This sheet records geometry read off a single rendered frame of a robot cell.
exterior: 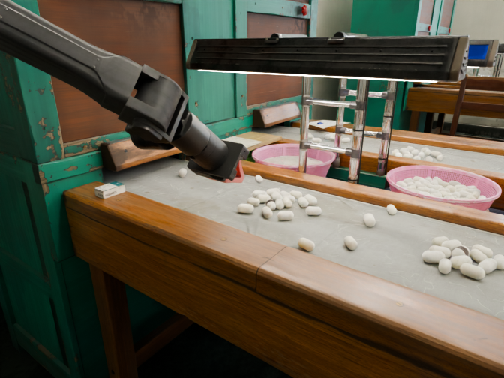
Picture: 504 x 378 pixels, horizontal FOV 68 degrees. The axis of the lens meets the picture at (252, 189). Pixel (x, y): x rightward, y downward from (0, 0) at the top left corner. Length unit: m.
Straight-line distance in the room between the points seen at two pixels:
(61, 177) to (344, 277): 0.71
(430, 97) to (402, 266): 2.86
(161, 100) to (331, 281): 0.36
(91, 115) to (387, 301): 0.81
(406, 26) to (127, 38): 2.71
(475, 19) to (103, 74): 5.46
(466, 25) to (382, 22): 2.38
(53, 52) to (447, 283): 0.65
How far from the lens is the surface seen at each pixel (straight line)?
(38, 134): 0.98
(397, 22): 3.52
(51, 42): 0.53
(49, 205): 1.02
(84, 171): 1.05
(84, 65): 0.53
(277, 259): 0.63
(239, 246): 0.67
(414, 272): 0.70
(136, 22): 1.14
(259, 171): 1.07
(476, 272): 0.71
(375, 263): 0.70
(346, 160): 1.29
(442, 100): 3.47
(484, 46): 1.30
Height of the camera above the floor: 1.10
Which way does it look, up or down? 21 degrees down
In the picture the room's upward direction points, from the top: straight up
